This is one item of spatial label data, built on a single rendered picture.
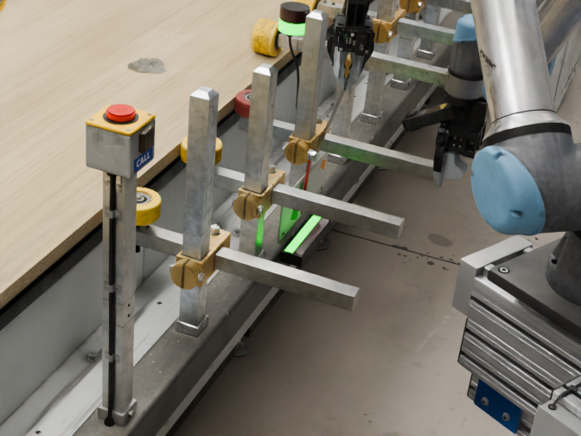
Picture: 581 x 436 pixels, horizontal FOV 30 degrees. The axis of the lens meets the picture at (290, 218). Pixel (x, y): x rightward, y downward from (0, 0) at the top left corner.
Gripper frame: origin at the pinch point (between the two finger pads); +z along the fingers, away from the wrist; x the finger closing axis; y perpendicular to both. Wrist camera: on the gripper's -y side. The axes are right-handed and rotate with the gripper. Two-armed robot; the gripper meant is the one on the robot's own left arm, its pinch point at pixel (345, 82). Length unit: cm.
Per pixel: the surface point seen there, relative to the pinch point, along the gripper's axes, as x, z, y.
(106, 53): -53, 11, -30
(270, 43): -16.2, 6.9, -35.1
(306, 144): -6.3, 15.3, -1.9
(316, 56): -6.3, -3.6, -2.8
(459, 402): 43, 101, -31
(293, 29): -11.2, -8.4, -3.5
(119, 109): -33, -20, 67
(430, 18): 27, 18, -97
